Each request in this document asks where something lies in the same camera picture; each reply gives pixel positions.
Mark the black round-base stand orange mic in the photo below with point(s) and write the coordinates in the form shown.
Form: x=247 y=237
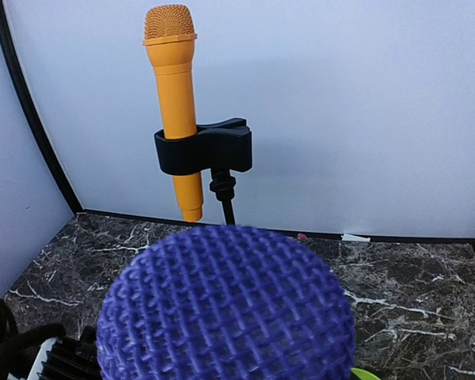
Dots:
x=219 y=147

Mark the purple microphone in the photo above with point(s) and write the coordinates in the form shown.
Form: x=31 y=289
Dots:
x=226 y=302

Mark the orange microphone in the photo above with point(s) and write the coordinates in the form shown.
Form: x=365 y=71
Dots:
x=169 y=38

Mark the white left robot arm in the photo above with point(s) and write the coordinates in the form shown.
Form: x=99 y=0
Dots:
x=18 y=351

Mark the lime green plate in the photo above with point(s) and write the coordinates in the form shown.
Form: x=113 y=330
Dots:
x=361 y=374

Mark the left black corner post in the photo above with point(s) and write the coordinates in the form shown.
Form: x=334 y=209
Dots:
x=32 y=116

